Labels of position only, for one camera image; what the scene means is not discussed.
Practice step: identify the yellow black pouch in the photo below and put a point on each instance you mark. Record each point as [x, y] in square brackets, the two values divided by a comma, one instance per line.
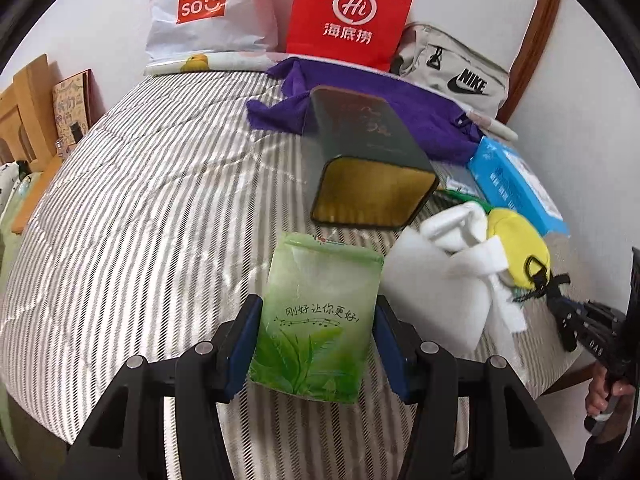
[527, 254]

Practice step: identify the white Miniso plastic bag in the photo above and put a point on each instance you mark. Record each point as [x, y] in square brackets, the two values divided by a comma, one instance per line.
[185, 27]

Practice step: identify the brown printed card box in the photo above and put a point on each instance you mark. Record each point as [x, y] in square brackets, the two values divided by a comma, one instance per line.
[71, 99]

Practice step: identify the rolled white duck poster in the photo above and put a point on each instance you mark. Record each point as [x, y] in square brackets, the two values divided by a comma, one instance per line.
[232, 61]

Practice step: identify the grey Nike bag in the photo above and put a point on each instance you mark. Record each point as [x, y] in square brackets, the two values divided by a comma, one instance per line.
[430, 57]

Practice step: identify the striped bed cover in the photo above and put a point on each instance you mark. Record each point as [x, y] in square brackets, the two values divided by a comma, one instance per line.
[146, 241]

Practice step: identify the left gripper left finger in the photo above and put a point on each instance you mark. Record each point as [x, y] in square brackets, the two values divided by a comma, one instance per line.
[212, 372]

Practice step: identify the person's right hand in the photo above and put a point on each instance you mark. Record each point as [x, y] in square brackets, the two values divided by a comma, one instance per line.
[599, 394]

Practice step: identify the white spotted plush toy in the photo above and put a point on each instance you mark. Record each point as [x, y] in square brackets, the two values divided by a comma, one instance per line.
[10, 174]

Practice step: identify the wooden door frame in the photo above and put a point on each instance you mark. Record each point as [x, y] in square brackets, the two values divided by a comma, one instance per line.
[532, 48]

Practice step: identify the green tea leaf pouch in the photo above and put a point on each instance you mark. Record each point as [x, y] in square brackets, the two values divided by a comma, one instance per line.
[317, 315]

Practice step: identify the green fruit packet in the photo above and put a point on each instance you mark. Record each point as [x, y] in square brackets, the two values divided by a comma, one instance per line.
[462, 193]

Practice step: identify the red paper bag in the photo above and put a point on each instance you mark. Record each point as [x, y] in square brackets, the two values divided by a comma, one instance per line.
[362, 32]

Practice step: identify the blue tissue pack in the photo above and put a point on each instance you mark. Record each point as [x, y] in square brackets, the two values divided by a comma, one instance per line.
[507, 182]

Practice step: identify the purple towel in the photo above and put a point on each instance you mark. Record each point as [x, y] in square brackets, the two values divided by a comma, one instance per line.
[439, 126]

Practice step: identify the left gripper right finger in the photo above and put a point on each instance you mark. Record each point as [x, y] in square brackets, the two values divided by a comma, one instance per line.
[425, 375]

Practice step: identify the white cotton glove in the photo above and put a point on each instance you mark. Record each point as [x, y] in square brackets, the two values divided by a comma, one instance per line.
[462, 231]

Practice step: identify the dark green tin box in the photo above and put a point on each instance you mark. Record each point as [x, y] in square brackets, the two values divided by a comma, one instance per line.
[361, 165]

